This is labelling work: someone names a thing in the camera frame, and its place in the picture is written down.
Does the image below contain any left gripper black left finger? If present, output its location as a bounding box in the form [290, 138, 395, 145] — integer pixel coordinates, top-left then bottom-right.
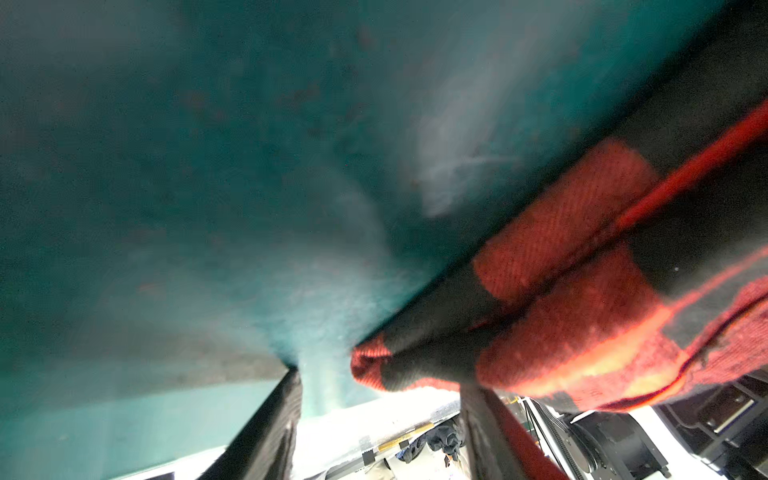
[200, 367, 303, 480]

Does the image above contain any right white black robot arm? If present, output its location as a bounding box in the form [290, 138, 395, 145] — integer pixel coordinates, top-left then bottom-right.
[519, 368, 767, 479]

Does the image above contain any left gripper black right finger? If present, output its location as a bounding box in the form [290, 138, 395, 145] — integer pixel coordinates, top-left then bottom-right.
[458, 383, 568, 480]

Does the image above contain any red black plaid shirt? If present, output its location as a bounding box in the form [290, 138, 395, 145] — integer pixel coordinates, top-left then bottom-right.
[350, 1, 767, 412]

